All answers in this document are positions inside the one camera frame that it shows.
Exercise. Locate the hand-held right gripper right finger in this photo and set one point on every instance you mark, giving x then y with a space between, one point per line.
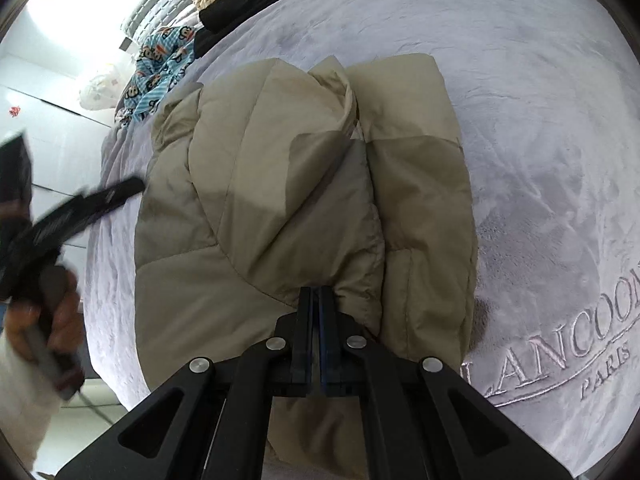
324 320

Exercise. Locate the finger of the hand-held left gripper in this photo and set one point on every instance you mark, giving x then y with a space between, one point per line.
95 205
15 167

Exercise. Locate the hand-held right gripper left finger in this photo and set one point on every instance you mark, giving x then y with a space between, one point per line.
311 320

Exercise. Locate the beige puffer jacket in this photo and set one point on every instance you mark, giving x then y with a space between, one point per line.
280 185

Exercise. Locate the person's left forearm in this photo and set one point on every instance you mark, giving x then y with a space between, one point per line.
22 400

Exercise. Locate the person's left hand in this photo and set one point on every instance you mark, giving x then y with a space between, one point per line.
62 320

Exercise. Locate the white wardrobe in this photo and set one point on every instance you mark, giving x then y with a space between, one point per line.
45 95

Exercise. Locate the white plastic bag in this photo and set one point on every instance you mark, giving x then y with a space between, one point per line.
102 87

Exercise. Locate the blue monkey print cloth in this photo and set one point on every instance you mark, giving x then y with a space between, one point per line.
155 70

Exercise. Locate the black folded garment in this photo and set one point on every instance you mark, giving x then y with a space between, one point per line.
235 12

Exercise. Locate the lavender plush bed blanket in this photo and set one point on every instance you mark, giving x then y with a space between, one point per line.
525 135

